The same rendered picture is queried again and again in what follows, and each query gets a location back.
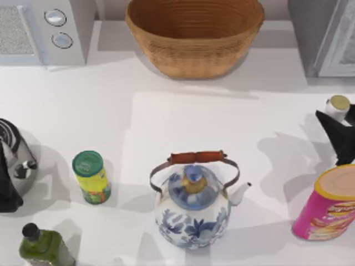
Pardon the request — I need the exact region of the grey cabinet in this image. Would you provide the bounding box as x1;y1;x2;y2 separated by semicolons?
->
288;0;355;79

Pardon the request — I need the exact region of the large microwave knob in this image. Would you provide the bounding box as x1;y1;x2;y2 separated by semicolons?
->
44;8;68;27

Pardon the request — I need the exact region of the grey cabinet door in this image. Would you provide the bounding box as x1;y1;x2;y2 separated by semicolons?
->
312;0;355;78

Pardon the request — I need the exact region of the small microwave knob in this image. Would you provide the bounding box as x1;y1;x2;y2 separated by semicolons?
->
50;32;74;49

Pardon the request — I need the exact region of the woven brown basket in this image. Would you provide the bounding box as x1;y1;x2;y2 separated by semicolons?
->
124;0;265;80

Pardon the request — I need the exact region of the green bottle with black cap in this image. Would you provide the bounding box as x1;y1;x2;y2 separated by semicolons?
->
18;222;77;266

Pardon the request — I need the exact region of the small white gold-capped bottle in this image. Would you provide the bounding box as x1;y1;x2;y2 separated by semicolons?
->
324;95;351;123

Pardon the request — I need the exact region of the blue and white teapot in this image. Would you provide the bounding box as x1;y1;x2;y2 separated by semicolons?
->
149;149;253;249

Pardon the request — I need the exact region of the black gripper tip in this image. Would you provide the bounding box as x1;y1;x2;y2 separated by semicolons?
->
315;103;355;167

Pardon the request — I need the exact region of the pale microwave oven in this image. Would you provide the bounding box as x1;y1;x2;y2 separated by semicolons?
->
0;0;98;71

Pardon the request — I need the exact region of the pink snack can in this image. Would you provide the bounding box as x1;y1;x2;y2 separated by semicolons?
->
291;163;355;242

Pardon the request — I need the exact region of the green and yellow can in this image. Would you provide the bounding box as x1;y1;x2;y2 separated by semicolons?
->
72;150;112;205

